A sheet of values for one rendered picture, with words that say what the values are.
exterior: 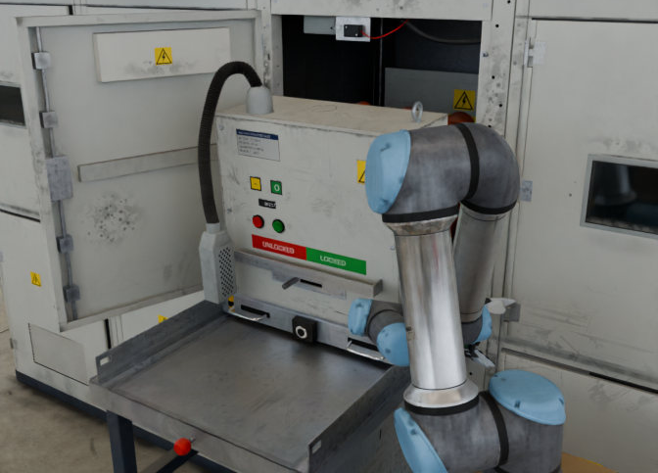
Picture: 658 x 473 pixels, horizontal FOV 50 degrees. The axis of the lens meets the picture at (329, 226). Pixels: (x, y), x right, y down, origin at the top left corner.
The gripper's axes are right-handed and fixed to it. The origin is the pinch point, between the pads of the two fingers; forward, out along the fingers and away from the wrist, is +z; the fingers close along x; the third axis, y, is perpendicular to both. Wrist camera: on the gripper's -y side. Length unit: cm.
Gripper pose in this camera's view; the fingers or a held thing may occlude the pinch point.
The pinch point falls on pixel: (504, 332)
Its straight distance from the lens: 157.5
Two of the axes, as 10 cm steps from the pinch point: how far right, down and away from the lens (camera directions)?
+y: 2.3, 2.8, -9.3
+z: 9.5, 1.6, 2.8
